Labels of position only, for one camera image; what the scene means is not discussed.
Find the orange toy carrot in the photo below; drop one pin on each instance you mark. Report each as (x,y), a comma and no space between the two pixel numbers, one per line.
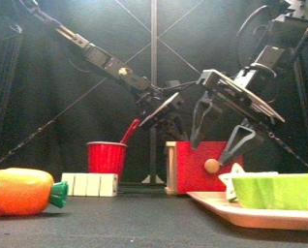
(21,192)

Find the red plastic cup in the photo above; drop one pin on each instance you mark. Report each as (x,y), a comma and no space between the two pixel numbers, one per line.
(106,160)

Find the white star-shaped toy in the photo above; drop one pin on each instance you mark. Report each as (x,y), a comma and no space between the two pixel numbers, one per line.
(229,184)

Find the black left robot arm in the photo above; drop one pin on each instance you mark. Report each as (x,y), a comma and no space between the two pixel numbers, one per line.
(103,61)

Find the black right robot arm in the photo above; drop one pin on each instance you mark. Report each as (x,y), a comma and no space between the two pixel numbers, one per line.
(286,35)

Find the metal frame pole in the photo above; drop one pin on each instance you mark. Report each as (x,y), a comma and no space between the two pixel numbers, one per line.
(154,42)

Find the light wooden tray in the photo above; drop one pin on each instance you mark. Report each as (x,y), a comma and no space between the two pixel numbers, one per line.
(255,219)

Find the red plastic spoon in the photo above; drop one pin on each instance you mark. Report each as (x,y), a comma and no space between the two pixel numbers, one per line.
(131,129)

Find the white toy block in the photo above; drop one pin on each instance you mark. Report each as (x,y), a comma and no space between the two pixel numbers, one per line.
(94,184)
(109,185)
(81,184)
(67,184)

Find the red drawer with wooden knob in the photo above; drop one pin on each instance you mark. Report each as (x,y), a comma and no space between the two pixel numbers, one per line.
(195,177)

